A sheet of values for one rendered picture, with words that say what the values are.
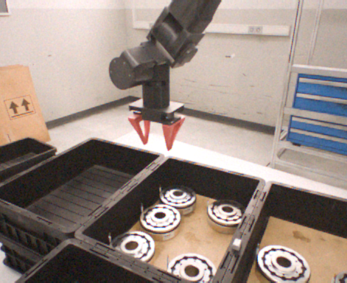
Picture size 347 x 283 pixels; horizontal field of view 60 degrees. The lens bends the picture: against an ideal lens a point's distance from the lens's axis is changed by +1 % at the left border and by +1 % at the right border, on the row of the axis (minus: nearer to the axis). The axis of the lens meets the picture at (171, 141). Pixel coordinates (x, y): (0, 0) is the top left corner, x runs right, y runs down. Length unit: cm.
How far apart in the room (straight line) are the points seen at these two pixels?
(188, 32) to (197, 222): 48
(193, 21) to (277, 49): 293
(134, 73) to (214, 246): 44
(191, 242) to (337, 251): 33
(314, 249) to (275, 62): 280
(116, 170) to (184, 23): 64
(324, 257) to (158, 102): 50
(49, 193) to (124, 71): 56
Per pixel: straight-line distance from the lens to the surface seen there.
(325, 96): 250
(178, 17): 53
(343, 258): 81
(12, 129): 336
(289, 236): 82
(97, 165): 109
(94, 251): 61
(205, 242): 75
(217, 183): 86
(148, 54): 54
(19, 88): 341
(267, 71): 348
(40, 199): 97
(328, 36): 331
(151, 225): 75
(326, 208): 83
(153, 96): 59
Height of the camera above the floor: 134
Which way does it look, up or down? 24 degrees down
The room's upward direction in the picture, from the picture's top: straight up
